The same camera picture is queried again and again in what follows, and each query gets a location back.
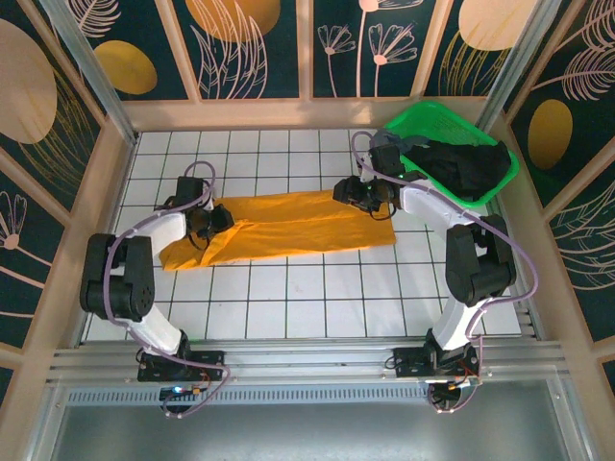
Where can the orange t-shirt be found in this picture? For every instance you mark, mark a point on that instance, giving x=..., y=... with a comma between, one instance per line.
x=298, y=225

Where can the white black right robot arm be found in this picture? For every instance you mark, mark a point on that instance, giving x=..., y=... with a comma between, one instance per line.
x=480, y=264

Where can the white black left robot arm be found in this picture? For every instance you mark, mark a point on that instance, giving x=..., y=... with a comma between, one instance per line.
x=120, y=283

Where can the grey t-shirt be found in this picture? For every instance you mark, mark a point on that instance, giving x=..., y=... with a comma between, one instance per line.
x=391, y=139

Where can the black t-shirt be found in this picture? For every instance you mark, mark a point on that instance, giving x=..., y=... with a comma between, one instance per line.
x=461, y=168

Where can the green plastic basket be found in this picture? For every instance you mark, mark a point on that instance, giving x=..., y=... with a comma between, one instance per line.
x=432, y=117

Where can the small circuit board with LED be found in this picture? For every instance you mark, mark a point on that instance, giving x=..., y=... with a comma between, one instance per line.
x=178, y=391

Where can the grey metal sheet panel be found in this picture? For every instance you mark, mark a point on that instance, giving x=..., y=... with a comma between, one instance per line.
x=307, y=432

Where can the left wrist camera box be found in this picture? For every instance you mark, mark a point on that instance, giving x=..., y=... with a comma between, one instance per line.
x=189, y=189

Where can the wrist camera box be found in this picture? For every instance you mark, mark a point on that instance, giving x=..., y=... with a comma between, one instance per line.
x=386, y=158
x=189, y=189

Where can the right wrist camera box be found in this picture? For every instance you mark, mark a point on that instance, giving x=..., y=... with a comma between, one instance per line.
x=386, y=158

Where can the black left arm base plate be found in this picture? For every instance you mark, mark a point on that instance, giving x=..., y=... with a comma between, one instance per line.
x=211, y=361

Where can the long aluminium mounting rail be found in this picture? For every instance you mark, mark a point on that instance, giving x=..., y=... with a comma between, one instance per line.
x=307, y=360

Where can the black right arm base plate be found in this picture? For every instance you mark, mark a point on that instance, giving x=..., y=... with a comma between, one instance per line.
x=408, y=362

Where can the aluminium frame post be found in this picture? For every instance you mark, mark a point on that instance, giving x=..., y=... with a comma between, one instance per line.
x=91, y=62
x=519, y=62

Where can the aluminium side rail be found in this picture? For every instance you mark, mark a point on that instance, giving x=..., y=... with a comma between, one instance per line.
x=527, y=322

